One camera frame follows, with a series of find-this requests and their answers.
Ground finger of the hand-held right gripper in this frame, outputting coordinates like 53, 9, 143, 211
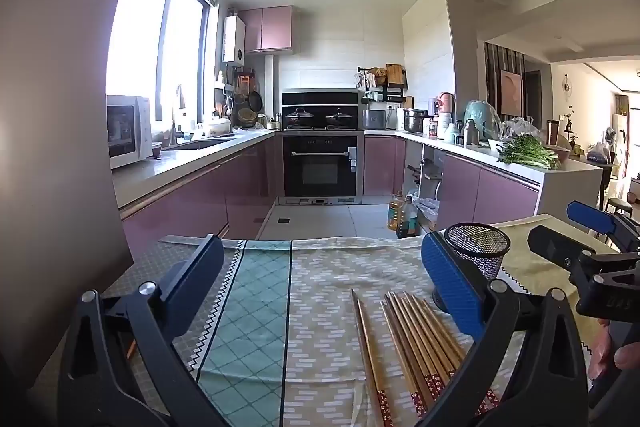
566, 200, 640, 254
528, 225, 640, 280

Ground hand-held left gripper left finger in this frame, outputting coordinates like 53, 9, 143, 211
56, 234, 226, 427

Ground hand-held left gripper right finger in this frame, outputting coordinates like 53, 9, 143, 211
421, 232, 592, 427

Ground black mesh utensil holder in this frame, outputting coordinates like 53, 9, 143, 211
434, 223, 512, 313

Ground bundle of wooden chopsticks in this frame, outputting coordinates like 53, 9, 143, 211
351, 288, 501, 423

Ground person's right hand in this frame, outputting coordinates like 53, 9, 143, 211
588, 321, 640, 381

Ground round stool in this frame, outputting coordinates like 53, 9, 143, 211
604, 198, 633, 220

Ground dark liquid bottle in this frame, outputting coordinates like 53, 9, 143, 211
396, 196, 420, 239

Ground pink sink base cabinets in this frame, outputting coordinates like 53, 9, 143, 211
117, 134, 283, 258

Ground crumpled plastic bag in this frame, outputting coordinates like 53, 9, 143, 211
414, 198, 441, 228

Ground green leafy vegetables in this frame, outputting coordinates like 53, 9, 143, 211
497, 134, 561, 170

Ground pink kitchen peninsula cabinets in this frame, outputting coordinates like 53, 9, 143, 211
363, 129, 604, 233

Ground clear plastic bag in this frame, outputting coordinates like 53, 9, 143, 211
500, 117, 543, 142

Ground patterned tablecloth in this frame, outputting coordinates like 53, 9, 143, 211
30, 213, 616, 427

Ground teal kitchen appliance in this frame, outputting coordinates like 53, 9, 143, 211
464, 101, 501, 140

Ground steel kitchen faucet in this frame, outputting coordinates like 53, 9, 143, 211
169, 84, 187, 148

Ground white microwave oven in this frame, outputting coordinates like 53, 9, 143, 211
106, 95, 152, 170

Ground black integrated stove oven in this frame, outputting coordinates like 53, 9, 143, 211
281, 88, 366, 206

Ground steel stockpot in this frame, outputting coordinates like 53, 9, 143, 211
403, 108, 428, 134

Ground pink thermos kettle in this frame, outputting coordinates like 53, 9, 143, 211
438, 93, 456, 128

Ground black pot with glass lid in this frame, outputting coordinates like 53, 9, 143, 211
326, 108, 355, 128
286, 108, 315, 128

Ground grey refrigerator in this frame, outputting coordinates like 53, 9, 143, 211
0, 0, 153, 403

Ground white water heater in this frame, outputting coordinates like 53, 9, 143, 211
223, 16, 246, 65

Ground kitchen window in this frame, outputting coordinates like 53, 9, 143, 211
106, 0, 219, 128

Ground pink wall artwork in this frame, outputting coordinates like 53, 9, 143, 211
501, 69, 523, 115

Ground black wall rack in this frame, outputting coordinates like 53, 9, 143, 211
357, 64, 408, 105

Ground pink wall cabinet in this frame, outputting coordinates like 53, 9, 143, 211
239, 5, 293, 54

